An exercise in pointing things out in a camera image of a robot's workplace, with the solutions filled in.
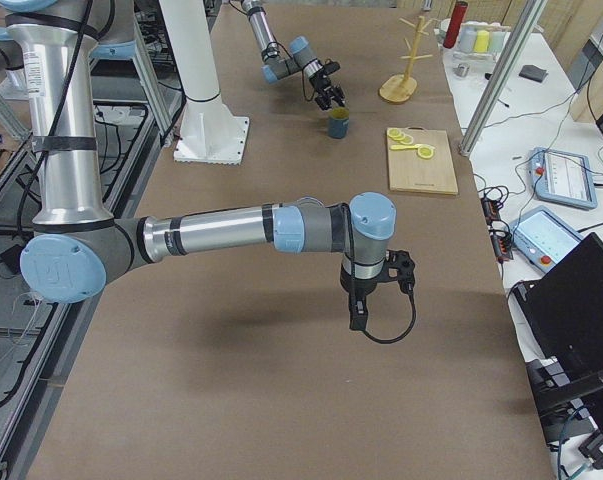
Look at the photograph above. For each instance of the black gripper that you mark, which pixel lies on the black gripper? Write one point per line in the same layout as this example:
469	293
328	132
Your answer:
319	81
363	288

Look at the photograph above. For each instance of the light blue cup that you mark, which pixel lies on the light blue cup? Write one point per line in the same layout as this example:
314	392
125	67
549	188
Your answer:
496	41

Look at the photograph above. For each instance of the small steel cup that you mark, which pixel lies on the small steel cup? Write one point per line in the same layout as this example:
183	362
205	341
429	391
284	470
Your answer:
462	70

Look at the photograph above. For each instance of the far teach pendant tablet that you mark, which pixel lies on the far teach pendant tablet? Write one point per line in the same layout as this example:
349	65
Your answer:
563	178

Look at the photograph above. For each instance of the aluminium frame post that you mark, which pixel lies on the aluminium frame post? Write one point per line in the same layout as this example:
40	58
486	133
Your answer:
514	46

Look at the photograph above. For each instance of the lemon slice by knife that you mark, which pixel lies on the lemon slice by knife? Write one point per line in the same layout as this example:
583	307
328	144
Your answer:
425	151

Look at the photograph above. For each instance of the black square pad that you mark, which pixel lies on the black square pad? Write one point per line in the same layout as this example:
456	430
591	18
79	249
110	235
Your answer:
533	73

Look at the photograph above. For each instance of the red thermos bottle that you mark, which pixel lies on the red thermos bottle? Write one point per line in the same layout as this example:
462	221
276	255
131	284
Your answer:
454	26

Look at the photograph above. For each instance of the dark teal mug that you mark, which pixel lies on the dark teal mug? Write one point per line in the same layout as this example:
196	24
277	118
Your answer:
338	122

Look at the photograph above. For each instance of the wooden cup storage rack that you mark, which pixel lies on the wooden cup storage rack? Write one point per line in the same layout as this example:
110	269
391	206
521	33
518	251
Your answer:
399	88

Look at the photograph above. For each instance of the teach pendant tablet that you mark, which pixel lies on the teach pendant tablet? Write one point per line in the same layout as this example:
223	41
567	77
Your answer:
544	238
563	178

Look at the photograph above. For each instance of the white camera pillar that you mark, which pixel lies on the white camera pillar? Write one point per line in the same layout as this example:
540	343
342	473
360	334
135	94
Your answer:
209	132

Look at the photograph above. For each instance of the bamboo cutting board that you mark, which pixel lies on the bamboo cutting board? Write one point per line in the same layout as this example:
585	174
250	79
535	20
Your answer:
410	173

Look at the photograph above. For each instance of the near teach pendant tablet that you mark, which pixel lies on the near teach pendant tablet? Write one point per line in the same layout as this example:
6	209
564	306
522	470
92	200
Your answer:
544	238

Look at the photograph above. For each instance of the grey plastic cup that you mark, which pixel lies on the grey plastic cup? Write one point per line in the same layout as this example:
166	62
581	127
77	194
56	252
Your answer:
467	39

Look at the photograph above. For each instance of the yellow plastic cup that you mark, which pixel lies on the yellow plastic cup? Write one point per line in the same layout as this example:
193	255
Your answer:
482	41

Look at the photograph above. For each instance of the black usb hub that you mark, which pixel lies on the black usb hub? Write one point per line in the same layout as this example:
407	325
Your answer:
498	230

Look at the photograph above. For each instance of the front lemon slice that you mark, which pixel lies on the front lemon slice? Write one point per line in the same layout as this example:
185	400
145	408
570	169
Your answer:
392	132

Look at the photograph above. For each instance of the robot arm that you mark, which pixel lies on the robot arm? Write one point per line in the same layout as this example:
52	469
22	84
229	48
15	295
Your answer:
279	63
76	245

